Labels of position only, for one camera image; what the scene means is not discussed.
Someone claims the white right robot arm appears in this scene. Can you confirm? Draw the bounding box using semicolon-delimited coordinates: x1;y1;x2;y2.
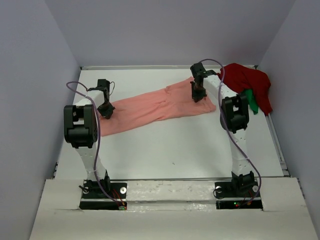
190;62;258;200

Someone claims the green t shirt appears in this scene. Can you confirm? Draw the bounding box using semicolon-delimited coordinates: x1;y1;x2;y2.
243;89;259;115

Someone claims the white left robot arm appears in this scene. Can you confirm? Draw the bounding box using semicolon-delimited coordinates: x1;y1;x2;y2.
63;79;115;198

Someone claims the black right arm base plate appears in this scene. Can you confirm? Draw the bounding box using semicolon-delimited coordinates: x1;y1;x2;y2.
212;181;263;210

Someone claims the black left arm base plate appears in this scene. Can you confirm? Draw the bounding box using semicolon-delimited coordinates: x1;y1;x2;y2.
78;181;128;211

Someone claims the red t shirt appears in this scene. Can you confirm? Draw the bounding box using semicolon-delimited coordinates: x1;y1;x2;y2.
217;63;273;116

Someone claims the pink t shirt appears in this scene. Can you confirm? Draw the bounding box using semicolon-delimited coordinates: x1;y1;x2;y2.
100;77;216;137

